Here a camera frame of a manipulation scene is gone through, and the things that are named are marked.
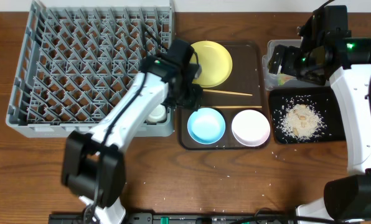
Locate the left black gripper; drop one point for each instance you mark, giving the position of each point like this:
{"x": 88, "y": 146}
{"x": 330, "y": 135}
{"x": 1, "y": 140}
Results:
{"x": 191, "y": 98}

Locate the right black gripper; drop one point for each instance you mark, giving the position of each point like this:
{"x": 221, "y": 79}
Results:
{"x": 287, "y": 68}

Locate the white paper cup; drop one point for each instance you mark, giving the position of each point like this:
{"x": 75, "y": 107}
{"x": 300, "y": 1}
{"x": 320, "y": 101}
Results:
{"x": 158, "y": 115}

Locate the wrapper waste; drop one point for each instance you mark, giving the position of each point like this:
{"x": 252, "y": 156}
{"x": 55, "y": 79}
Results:
{"x": 283, "y": 78}

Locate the light blue bowl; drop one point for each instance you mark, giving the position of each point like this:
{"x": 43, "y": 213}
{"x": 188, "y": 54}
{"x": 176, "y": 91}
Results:
{"x": 206, "y": 126}

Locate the white pink-rimmed bowl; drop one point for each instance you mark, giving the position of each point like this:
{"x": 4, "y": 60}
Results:
{"x": 250, "y": 128}

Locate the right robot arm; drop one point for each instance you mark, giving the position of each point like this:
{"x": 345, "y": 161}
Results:
{"x": 348, "y": 200}

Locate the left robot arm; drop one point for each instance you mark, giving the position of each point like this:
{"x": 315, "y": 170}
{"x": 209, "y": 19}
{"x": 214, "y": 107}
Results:
{"x": 93, "y": 163}

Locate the clear plastic waste bin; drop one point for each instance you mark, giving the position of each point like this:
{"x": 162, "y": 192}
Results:
{"x": 271, "y": 80}

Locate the black waste tray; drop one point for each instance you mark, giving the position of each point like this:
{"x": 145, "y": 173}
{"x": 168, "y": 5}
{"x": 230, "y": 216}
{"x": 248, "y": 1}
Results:
{"x": 326, "y": 104}

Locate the upper wooden chopstick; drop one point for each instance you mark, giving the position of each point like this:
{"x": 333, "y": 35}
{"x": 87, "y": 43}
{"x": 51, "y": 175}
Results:
{"x": 227, "y": 92}

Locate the wooden chopstick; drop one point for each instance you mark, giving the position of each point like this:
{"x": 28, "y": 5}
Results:
{"x": 236, "y": 107}
{"x": 227, "y": 92}

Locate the yellow plate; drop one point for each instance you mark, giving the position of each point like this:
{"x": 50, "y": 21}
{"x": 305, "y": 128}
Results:
{"x": 215, "y": 61}

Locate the lower wooden chopstick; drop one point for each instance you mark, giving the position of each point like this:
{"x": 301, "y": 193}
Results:
{"x": 236, "y": 107}

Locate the dark brown serving tray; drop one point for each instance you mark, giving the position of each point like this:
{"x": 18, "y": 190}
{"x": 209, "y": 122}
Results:
{"x": 246, "y": 77}

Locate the rice and food scraps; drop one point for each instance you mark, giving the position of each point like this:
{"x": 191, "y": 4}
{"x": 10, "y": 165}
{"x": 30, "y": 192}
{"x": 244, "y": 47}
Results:
{"x": 297, "y": 120}

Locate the grey plastic dish rack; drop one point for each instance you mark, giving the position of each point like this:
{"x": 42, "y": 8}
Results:
{"x": 77, "y": 63}

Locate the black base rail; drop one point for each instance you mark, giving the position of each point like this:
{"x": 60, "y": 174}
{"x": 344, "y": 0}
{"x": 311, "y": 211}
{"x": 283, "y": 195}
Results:
{"x": 261, "y": 218}

